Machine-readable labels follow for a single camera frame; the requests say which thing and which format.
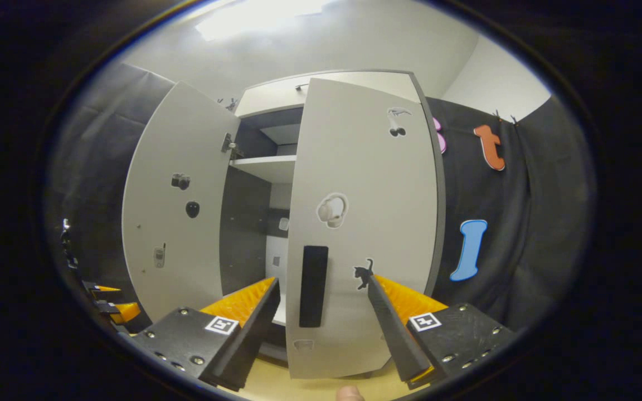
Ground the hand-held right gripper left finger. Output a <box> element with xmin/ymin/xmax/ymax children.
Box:
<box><xmin>132</xmin><ymin>277</ymin><xmax>281</xmax><ymax>392</ymax></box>

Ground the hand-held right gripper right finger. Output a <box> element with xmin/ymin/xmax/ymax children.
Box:
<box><xmin>368</xmin><ymin>274</ymin><xmax>518</xmax><ymax>390</ymax></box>

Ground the white cabinet door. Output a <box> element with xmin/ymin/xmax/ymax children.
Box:
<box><xmin>122</xmin><ymin>82</ymin><xmax>241</xmax><ymax>324</ymax></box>
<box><xmin>286</xmin><ymin>77</ymin><xmax>440</xmax><ymax>380</ymax></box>

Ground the white and grey cabinet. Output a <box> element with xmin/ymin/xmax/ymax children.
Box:
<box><xmin>220</xmin><ymin>69</ymin><xmax>447</xmax><ymax>363</ymax></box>

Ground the white cabinet shelf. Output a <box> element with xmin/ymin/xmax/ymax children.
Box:
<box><xmin>231</xmin><ymin>155</ymin><xmax>297</xmax><ymax>184</ymax></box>

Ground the white cabinet drawer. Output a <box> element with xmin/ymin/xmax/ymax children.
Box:
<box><xmin>236</xmin><ymin>70</ymin><xmax>423</xmax><ymax>118</ymax></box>

